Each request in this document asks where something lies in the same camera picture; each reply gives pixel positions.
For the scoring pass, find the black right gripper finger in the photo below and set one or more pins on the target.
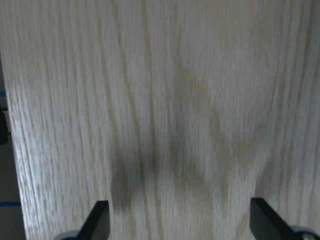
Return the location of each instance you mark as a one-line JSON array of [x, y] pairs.
[[266, 224]]

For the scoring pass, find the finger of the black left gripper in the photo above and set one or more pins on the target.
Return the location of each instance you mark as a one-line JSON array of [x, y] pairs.
[[97, 225]]

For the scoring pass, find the wooden drawer cabinet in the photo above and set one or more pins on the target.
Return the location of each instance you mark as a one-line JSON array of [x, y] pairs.
[[177, 112]]

